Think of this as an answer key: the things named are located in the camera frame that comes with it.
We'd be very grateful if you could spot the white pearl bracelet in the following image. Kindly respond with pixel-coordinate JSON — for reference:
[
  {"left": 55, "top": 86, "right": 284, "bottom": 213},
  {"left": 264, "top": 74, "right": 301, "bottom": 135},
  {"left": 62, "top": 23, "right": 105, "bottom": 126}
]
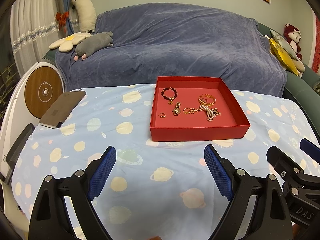
[{"left": 199, "top": 104, "right": 222, "bottom": 122}]

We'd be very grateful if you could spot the green sofa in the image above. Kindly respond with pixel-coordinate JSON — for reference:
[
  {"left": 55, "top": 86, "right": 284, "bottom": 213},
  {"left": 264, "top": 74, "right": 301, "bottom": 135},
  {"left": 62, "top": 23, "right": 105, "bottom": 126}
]
[{"left": 256, "top": 23, "right": 319, "bottom": 134}]

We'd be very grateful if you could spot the blue planet tablecloth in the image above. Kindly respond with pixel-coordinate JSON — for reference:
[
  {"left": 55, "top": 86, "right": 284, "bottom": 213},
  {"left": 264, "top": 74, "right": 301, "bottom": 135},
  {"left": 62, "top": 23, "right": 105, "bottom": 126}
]
[{"left": 11, "top": 84, "right": 319, "bottom": 239}]

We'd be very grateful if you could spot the gold bangle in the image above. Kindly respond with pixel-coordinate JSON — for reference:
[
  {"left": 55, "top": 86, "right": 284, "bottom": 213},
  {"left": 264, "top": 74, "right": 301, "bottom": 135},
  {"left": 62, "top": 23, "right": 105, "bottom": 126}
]
[{"left": 199, "top": 94, "right": 216, "bottom": 107}]

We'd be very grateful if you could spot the red tray box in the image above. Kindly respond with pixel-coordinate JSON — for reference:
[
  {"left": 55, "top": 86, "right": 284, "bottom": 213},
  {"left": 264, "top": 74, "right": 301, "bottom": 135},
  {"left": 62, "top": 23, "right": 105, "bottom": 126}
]
[{"left": 150, "top": 76, "right": 250, "bottom": 142}]

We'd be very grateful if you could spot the yellow pillow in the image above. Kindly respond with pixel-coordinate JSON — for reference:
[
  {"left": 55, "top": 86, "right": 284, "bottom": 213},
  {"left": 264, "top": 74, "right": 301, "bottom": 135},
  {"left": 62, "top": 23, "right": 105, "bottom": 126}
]
[{"left": 268, "top": 38, "right": 299, "bottom": 76}]

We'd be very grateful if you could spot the gold hoop earring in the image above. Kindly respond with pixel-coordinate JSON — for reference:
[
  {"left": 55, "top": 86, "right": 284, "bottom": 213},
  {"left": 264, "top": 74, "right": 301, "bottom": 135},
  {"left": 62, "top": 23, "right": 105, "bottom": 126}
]
[{"left": 158, "top": 113, "right": 166, "bottom": 118}]

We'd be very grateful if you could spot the round wooden white device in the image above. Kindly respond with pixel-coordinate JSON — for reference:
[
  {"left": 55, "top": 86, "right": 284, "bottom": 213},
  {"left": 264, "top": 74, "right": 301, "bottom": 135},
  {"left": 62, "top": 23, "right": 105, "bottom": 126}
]
[{"left": 1, "top": 62, "right": 65, "bottom": 177}]

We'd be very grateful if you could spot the grey silver pillow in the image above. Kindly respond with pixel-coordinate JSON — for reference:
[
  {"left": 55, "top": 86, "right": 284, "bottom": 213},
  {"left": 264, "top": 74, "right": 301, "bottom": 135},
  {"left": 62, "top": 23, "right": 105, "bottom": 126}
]
[{"left": 270, "top": 29, "right": 298, "bottom": 60}]

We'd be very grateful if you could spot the red monkey plush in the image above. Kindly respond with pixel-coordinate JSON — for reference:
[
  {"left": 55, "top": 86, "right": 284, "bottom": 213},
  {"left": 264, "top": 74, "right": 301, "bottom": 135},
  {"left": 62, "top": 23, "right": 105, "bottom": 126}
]
[{"left": 284, "top": 24, "right": 302, "bottom": 61}]

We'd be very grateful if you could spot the flower shaped cushion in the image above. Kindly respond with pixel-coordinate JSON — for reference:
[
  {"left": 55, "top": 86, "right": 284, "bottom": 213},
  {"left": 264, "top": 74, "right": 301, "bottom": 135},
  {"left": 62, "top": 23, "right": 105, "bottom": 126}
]
[{"left": 49, "top": 32, "right": 92, "bottom": 53}]

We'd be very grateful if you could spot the grey plush toy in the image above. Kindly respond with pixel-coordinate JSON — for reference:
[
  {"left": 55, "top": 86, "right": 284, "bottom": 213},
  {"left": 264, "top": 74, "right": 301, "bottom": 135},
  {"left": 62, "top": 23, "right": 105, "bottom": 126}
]
[{"left": 74, "top": 31, "right": 113, "bottom": 61}]

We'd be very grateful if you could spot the blue-grey sofa blanket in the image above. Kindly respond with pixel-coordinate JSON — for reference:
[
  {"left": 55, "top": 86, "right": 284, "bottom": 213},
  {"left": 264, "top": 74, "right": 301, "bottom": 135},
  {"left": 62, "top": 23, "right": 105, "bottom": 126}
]
[{"left": 55, "top": 3, "right": 287, "bottom": 97}]

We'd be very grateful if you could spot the white curtain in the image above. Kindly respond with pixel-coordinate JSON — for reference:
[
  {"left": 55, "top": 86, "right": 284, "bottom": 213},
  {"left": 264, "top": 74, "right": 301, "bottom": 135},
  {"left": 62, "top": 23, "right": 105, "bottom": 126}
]
[{"left": 10, "top": 0, "right": 62, "bottom": 76}]

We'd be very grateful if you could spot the red bow curtain tie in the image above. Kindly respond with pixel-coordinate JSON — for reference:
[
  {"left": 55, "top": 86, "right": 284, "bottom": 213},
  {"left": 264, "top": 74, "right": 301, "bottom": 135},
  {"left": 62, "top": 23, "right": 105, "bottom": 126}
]
[{"left": 55, "top": 11, "right": 69, "bottom": 33}]

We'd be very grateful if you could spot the white alpaca plush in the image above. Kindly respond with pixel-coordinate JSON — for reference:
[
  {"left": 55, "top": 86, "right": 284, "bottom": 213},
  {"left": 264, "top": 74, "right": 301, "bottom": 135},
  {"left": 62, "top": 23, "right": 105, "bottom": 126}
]
[{"left": 71, "top": 0, "right": 97, "bottom": 33}]

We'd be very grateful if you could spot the dark bead bracelet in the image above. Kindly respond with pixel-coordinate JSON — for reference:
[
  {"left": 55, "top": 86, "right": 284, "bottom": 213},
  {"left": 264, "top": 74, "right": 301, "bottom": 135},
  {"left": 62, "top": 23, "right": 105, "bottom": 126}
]
[{"left": 160, "top": 87, "right": 178, "bottom": 100}]

